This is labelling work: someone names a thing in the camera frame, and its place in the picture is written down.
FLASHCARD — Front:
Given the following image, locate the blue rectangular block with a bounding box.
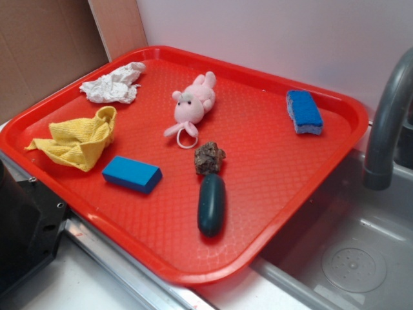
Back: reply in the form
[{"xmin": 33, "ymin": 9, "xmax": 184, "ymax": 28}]
[{"xmin": 102, "ymin": 156, "xmax": 163, "ymax": 194}]

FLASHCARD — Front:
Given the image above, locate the yellow cloth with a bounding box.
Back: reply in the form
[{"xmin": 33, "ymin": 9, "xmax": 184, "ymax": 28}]
[{"xmin": 25, "ymin": 106, "xmax": 117, "ymax": 172}]

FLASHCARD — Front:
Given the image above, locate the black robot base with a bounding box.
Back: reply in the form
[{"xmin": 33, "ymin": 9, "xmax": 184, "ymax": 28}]
[{"xmin": 1, "ymin": 163, "xmax": 68, "ymax": 297}]

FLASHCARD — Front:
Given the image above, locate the brown rock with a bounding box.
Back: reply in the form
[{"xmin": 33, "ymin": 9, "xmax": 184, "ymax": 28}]
[{"xmin": 194, "ymin": 141, "xmax": 227, "ymax": 176}]

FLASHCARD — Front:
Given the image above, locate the red plastic tray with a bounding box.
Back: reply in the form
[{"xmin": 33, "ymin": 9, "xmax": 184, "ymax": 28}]
[{"xmin": 1, "ymin": 46, "xmax": 368, "ymax": 286}]

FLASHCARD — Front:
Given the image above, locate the dark green oval object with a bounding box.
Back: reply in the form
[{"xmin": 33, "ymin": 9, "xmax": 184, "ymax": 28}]
[{"xmin": 197, "ymin": 174, "xmax": 226, "ymax": 238}]

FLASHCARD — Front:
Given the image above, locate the pink plush bunny toy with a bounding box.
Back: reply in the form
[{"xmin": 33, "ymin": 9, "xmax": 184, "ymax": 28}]
[{"xmin": 164, "ymin": 71, "xmax": 217, "ymax": 149}]

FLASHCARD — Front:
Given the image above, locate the blue sponge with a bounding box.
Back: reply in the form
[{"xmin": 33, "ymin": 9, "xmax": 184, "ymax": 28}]
[{"xmin": 286, "ymin": 90, "xmax": 324, "ymax": 136}]

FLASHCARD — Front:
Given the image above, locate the crumpled white paper towel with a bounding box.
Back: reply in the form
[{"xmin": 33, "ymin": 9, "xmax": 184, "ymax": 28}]
[{"xmin": 79, "ymin": 62, "xmax": 146, "ymax": 104}]

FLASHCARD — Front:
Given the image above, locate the grey sink basin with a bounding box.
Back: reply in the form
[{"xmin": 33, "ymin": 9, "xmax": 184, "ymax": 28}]
[{"xmin": 252, "ymin": 150, "xmax": 412, "ymax": 309}]

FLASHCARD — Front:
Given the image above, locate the grey faucet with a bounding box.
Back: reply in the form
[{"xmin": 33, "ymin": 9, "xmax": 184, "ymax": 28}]
[{"xmin": 363, "ymin": 49, "xmax": 412, "ymax": 191}]

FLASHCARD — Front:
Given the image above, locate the brown cardboard panel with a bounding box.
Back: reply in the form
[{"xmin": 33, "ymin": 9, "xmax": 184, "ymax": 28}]
[{"xmin": 1, "ymin": 1, "xmax": 147, "ymax": 123}]

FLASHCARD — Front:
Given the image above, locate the metal rail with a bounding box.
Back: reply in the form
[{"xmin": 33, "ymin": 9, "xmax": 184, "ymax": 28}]
[{"xmin": 0, "ymin": 151, "xmax": 214, "ymax": 310}]

